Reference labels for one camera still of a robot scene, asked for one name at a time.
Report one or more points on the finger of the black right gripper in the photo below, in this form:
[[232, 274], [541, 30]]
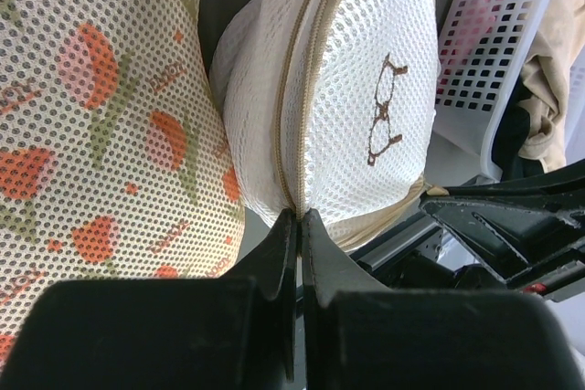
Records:
[[528, 233]]

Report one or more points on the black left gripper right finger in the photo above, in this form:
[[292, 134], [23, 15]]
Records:
[[360, 334]]

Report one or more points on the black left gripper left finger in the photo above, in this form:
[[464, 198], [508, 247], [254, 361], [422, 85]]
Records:
[[232, 332]]

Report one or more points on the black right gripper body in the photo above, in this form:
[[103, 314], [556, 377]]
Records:
[[418, 254]]

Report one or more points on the white mesh laundry bag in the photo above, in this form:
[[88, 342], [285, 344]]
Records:
[[328, 105]]

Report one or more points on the floral mesh laundry bag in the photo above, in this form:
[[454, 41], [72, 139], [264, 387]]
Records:
[[114, 159]]

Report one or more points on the beige cloth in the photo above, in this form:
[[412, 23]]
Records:
[[545, 74]]

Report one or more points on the white plastic basket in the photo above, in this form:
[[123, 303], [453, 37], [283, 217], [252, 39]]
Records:
[[483, 46]]

